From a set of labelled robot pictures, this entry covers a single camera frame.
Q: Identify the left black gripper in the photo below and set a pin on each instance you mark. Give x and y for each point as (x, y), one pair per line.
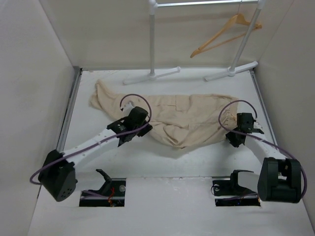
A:
(146, 129)

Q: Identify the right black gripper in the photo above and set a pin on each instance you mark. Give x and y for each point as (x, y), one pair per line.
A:
(230, 135)

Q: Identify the beige trousers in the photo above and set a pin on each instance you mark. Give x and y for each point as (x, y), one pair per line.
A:
(179, 121)

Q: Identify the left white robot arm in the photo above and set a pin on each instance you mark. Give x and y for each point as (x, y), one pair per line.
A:
(58, 174)

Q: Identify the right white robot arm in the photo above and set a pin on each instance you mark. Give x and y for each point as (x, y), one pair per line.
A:
(280, 176)

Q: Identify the wooden clothes hanger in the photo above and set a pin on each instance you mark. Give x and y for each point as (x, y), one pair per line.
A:
(222, 34)

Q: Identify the white clothes rack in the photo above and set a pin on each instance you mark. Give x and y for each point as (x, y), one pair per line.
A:
(225, 72)

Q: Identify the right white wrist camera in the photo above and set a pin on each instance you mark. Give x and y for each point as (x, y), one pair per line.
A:
(257, 127)

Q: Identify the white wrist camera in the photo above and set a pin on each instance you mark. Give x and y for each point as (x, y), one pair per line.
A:
(257, 127)
(126, 108)

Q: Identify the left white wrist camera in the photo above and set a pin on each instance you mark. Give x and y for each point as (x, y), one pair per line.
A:
(126, 108)

